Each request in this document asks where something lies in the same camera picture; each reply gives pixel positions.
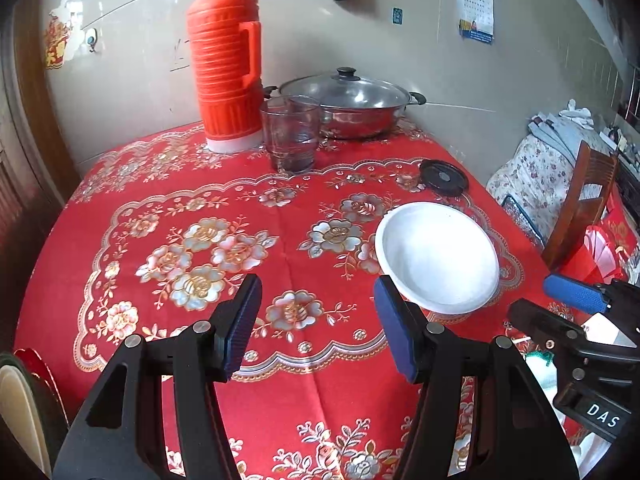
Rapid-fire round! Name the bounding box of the green plastic basin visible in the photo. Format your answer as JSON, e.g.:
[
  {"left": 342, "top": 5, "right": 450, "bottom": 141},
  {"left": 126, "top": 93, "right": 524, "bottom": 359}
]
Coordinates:
[{"left": 0, "top": 352, "right": 68, "bottom": 476}]

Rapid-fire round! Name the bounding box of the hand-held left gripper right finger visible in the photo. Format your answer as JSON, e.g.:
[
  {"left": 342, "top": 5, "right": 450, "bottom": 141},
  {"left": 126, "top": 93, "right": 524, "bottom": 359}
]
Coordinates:
[{"left": 373, "top": 275, "right": 581, "bottom": 480}]

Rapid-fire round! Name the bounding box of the glass pot lid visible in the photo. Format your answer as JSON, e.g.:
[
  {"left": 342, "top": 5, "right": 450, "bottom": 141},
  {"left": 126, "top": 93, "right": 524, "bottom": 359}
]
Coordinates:
[{"left": 278, "top": 66, "right": 412, "bottom": 111}]

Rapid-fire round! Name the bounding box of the large red scalloped glass plate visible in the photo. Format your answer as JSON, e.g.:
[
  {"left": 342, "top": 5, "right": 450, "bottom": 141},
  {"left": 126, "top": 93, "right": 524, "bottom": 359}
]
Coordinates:
[{"left": 14, "top": 347, "right": 71, "bottom": 426}]

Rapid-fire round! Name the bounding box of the stainless steel pot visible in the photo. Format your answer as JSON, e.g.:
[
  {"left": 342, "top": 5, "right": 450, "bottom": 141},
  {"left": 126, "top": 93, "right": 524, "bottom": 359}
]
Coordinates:
[{"left": 263, "top": 85, "right": 426, "bottom": 141}]

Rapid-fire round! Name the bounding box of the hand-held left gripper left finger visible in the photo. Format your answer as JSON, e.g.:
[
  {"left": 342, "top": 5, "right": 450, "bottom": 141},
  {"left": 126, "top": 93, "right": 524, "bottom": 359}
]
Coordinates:
[{"left": 52, "top": 274, "right": 263, "bottom": 480}]

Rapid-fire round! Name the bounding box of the white plate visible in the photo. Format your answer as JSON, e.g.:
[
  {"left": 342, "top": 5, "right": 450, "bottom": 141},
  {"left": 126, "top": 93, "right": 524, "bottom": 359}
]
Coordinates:
[
  {"left": 582, "top": 312, "right": 637, "bottom": 348},
  {"left": 375, "top": 202, "right": 501, "bottom": 315}
]

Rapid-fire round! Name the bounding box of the eye chart poster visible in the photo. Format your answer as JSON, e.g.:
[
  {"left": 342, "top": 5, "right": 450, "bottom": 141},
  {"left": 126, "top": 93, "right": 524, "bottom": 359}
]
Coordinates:
[{"left": 454, "top": 0, "right": 496, "bottom": 45}]

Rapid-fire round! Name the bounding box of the floral fabric cover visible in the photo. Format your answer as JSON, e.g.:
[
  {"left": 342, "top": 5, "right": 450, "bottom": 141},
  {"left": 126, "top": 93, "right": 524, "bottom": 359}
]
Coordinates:
[{"left": 486, "top": 135, "right": 581, "bottom": 248}]

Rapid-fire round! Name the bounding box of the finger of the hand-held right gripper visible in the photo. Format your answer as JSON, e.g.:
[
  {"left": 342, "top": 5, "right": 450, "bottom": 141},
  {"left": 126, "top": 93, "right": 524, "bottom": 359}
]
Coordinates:
[
  {"left": 543, "top": 274, "right": 640, "bottom": 333},
  {"left": 507, "top": 298, "right": 591, "bottom": 358}
]

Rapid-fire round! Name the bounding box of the red bag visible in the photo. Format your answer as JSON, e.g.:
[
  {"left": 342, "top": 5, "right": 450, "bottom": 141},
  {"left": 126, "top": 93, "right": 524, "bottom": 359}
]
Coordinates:
[{"left": 570, "top": 205, "right": 640, "bottom": 286}]

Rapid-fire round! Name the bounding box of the red floral tablecloth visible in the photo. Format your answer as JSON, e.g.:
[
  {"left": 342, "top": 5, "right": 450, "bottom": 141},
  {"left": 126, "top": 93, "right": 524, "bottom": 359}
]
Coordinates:
[{"left": 12, "top": 120, "right": 591, "bottom": 480}]

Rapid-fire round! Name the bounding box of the light blue folded cloth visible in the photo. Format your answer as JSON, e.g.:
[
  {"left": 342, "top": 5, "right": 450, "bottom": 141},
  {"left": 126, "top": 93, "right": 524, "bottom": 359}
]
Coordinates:
[{"left": 530, "top": 110, "right": 621, "bottom": 156}]

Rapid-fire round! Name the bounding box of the clear glass cup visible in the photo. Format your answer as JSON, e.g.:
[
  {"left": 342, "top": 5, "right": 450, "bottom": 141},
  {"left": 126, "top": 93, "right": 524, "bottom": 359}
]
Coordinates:
[{"left": 260, "top": 95, "right": 332, "bottom": 176}]

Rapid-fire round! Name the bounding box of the wooden chair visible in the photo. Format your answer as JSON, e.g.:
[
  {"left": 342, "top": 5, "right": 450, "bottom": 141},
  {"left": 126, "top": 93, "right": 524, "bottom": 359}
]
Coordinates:
[{"left": 541, "top": 141, "right": 619, "bottom": 272}]

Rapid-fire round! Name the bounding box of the red gold wall decoration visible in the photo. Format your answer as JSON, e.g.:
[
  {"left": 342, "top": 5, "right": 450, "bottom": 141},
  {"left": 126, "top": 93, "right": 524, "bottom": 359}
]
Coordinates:
[{"left": 44, "top": 2, "right": 83, "bottom": 69}]

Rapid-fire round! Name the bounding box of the orange thermos flask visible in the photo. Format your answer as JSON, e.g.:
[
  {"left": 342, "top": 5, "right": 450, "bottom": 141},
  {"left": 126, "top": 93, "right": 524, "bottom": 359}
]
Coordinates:
[{"left": 186, "top": 0, "right": 264, "bottom": 155}]

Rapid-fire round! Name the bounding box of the black round lid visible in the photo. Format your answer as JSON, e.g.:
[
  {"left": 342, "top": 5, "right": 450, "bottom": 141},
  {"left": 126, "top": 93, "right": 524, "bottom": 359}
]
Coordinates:
[{"left": 419, "top": 159, "right": 468, "bottom": 196}]

